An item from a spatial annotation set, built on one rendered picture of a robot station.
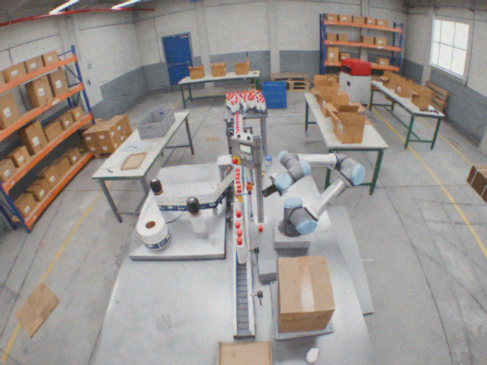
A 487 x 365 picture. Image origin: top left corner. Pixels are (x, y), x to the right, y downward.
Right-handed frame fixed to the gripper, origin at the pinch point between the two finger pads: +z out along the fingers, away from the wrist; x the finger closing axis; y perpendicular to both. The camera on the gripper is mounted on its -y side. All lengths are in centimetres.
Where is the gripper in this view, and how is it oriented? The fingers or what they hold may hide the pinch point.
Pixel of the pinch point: (274, 186)
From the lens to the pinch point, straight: 153.9
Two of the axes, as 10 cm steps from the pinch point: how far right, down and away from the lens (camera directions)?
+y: 8.7, -4.9, -0.1
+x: -4.9, -8.7, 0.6
